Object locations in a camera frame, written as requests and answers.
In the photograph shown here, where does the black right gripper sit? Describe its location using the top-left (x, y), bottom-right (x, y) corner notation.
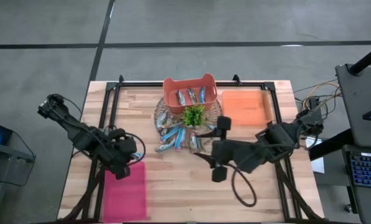
top-left (194, 115), bottom-right (237, 183)

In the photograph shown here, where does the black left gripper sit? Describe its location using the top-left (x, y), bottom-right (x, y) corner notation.
top-left (104, 128), bottom-right (139, 180)

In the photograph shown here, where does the greenish granola bar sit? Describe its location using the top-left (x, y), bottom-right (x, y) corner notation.
top-left (163, 119), bottom-right (184, 130)

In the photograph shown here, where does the grey brown granola bar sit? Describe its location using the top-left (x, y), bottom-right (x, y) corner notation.
top-left (156, 111), bottom-right (169, 131)

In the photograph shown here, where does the silvery blue granola bar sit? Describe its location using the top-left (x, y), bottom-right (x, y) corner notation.
top-left (176, 90), bottom-right (187, 106)

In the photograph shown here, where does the green plant in white pot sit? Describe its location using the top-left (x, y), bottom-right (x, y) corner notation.
top-left (182, 104), bottom-right (206, 127)

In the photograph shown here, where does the pink plastic bin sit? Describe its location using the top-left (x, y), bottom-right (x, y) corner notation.
top-left (103, 161), bottom-right (148, 223)

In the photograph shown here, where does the translucent orange plastic bin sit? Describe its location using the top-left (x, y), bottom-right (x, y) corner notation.
top-left (221, 89), bottom-right (274, 126)

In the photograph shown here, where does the terracotta plastic basket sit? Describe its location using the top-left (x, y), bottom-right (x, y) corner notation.
top-left (162, 73), bottom-right (218, 114)

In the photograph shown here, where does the round woven placemat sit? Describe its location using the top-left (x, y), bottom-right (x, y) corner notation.
top-left (153, 96), bottom-right (223, 155)

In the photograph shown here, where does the white paper sheet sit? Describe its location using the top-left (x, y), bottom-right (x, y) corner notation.
top-left (306, 138), bottom-right (326, 174)

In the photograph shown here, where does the black diagonal stand bar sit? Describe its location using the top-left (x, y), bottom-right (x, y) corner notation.
top-left (308, 129), bottom-right (354, 161)

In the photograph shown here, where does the black device with blue light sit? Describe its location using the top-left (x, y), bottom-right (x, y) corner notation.
top-left (0, 119), bottom-right (14, 146)

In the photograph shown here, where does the grey cart top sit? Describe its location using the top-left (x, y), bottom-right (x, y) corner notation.
top-left (334, 63), bottom-right (371, 149)

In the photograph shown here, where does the keyboard with blue backlight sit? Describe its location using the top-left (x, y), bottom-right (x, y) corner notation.
top-left (342, 144), bottom-right (371, 190)

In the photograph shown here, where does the black pole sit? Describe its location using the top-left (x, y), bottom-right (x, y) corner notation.
top-left (349, 42), bottom-right (371, 76)

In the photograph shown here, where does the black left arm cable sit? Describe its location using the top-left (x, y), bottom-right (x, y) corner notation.
top-left (124, 132), bottom-right (147, 166)

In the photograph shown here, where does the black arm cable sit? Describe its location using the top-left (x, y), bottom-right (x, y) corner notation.
top-left (230, 162), bottom-right (257, 208)
top-left (124, 132), bottom-right (147, 166)

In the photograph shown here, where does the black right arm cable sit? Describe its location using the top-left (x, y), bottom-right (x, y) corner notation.
top-left (230, 162), bottom-right (257, 208)

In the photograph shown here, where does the black table frame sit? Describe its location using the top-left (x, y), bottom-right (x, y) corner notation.
top-left (81, 74), bottom-right (323, 222)

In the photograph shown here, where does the grey wire mesh cart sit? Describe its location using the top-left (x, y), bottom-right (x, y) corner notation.
top-left (0, 141), bottom-right (36, 187)

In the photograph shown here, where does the yellow cable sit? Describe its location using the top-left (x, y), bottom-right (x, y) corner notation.
top-left (302, 81), bottom-right (340, 110)

